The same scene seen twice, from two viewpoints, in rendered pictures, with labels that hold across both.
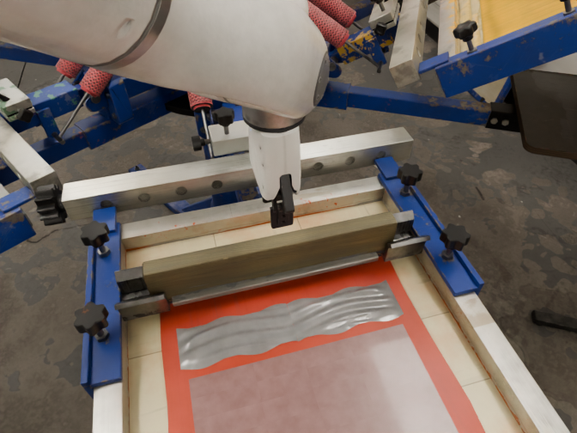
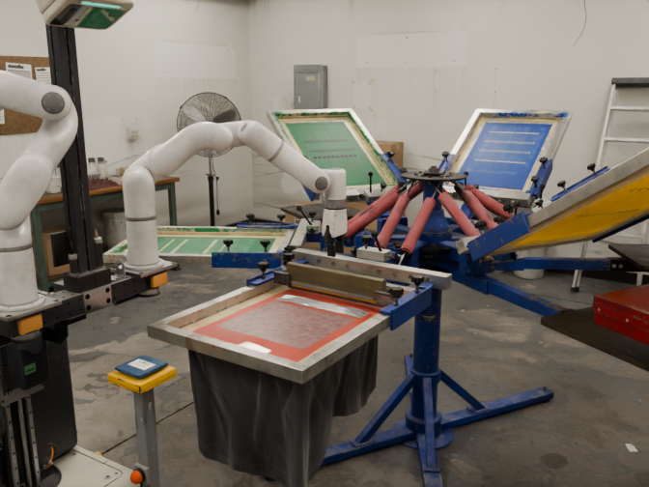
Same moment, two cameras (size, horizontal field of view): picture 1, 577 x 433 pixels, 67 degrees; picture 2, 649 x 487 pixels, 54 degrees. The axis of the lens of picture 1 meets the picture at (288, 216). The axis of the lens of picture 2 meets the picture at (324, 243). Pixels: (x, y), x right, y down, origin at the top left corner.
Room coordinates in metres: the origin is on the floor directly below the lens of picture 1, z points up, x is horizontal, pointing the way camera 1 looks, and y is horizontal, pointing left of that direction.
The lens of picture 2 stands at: (-1.02, -1.60, 1.70)
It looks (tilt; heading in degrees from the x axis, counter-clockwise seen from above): 14 degrees down; 49
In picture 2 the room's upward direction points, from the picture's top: straight up
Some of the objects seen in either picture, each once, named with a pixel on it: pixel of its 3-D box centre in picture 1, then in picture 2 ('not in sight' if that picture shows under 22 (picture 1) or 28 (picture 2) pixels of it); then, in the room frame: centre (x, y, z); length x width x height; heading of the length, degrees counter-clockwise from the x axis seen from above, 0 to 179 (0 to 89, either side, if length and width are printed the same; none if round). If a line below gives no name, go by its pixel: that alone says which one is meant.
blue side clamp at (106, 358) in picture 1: (108, 301); (276, 279); (0.39, 0.29, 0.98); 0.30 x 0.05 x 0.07; 15
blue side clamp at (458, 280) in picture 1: (421, 232); (407, 305); (0.54, -0.25, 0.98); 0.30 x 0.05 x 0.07; 15
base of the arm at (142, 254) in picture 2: not in sight; (139, 241); (-0.16, 0.29, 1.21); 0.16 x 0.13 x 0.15; 107
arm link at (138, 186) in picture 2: not in sight; (138, 192); (-0.15, 0.29, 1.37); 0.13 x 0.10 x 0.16; 66
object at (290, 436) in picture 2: not in sight; (243, 413); (-0.05, -0.12, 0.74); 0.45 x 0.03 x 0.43; 105
